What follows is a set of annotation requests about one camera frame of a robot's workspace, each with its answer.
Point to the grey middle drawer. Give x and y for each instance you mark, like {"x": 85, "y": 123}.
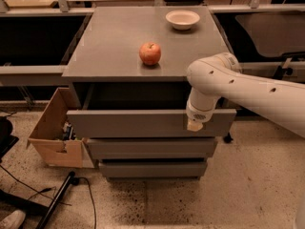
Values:
{"x": 136, "y": 148}

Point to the cardboard box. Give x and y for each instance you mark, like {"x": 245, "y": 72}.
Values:
{"x": 48, "y": 139}

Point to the grey bottom drawer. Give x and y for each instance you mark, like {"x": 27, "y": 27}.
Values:
{"x": 145, "y": 169}

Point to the red apple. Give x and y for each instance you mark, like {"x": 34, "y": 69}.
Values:
{"x": 150, "y": 53}

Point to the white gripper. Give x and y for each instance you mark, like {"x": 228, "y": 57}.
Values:
{"x": 197, "y": 114}

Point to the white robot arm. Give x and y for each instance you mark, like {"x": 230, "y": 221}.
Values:
{"x": 217, "y": 76}

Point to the metal shelf frame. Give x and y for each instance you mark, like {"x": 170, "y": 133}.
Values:
{"x": 31, "y": 70}

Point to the grey drawer cabinet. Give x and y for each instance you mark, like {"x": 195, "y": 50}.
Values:
{"x": 128, "y": 75}

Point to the black stand leg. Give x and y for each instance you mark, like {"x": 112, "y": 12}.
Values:
{"x": 69, "y": 180}

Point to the grey drawer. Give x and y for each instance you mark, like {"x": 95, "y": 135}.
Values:
{"x": 145, "y": 169}
{"x": 136, "y": 148}
{"x": 140, "y": 109}

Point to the clutter inside cardboard box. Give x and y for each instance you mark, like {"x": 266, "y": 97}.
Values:
{"x": 67, "y": 131}

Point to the white shoe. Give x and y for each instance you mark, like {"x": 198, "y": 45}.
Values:
{"x": 13, "y": 220}

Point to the grey top drawer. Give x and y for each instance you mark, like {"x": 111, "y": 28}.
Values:
{"x": 140, "y": 109}

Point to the white bowl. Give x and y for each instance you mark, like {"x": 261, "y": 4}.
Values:
{"x": 182, "y": 20}

